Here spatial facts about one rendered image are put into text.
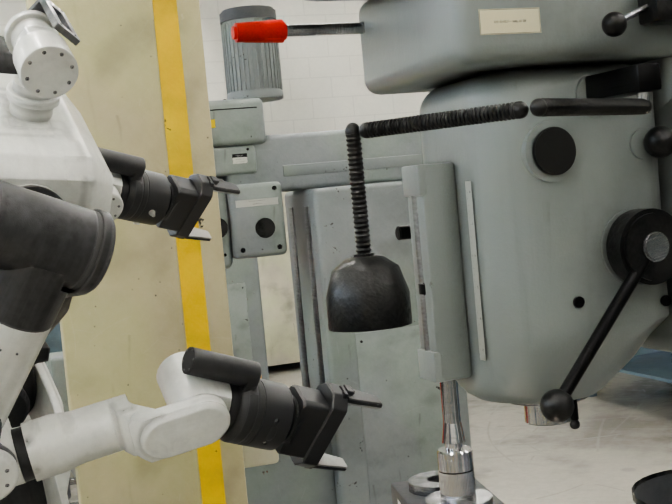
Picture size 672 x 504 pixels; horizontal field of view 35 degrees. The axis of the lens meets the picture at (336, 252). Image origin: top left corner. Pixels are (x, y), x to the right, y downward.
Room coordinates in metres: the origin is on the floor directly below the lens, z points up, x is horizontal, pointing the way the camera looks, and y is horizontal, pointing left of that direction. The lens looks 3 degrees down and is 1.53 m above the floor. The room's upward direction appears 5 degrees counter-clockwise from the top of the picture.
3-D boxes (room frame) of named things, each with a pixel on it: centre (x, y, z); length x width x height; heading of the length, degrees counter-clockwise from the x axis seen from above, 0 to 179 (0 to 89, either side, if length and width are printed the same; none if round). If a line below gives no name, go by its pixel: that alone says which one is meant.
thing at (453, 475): (1.39, -0.13, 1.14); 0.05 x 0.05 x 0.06
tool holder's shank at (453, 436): (1.39, -0.13, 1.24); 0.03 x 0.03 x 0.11
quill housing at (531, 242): (1.08, -0.20, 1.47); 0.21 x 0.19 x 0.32; 19
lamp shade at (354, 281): (0.91, -0.02, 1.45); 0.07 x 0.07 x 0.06
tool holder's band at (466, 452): (1.39, -0.13, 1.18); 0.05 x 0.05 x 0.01
